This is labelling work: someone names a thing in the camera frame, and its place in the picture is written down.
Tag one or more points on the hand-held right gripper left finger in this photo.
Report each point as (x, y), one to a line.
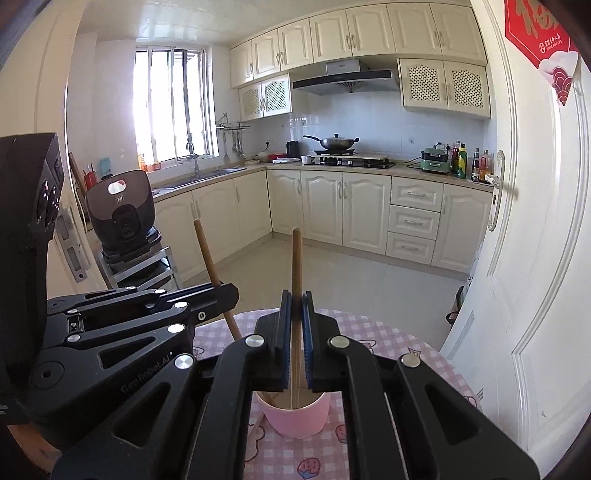
(286, 341)

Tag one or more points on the cream wall cabinets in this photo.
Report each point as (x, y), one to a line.
(360, 32)

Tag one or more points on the pink cup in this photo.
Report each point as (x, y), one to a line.
(295, 422)

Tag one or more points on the metal door strike plate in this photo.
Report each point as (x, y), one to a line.
(76, 263)

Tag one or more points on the wide lattice door cabinet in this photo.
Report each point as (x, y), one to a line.
(443, 87)

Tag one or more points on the hanging kitchen utensils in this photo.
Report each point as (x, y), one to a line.
(235, 147)

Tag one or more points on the kitchen window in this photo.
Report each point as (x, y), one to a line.
(171, 106)

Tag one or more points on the dark brown rice cooker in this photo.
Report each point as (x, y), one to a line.
(120, 217)

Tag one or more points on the wok with lid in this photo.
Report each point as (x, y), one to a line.
(337, 143)

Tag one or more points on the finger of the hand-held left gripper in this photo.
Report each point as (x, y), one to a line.
(212, 302)
(106, 300)

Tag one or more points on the metal faucet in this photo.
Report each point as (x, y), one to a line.
(195, 161)

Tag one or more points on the metal storage rack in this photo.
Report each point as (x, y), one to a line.
(138, 277)

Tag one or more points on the green countertop appliance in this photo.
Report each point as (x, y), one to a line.
(435, 161)

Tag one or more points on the reddish oil bottle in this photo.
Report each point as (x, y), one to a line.
(485, 168)

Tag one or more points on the red wall poster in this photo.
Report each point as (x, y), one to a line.
(531, 32)

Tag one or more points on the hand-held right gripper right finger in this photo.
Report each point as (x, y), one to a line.
(308, 341)

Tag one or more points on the dark sauce bottle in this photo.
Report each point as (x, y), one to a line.
(475, 168)

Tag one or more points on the black range hood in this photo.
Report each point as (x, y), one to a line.
(341, 81)

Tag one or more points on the wall utensil rail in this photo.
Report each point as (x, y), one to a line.
(231, 124)

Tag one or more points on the black kettle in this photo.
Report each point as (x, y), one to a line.
(292, 148)

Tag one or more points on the gas stove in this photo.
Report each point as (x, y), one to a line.
(351, 161)

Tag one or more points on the small lattice door cabinet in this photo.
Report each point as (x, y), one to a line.
(272, 97)

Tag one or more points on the red food container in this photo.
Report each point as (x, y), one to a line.
(277, 157)

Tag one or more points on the steel sink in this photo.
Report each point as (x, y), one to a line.
(207, 177)

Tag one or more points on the white door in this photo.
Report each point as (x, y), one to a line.
(531, 277)

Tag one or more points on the green bottle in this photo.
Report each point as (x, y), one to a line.
(461, 164)

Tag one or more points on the cream base cabinets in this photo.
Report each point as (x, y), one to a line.
(323, 203)

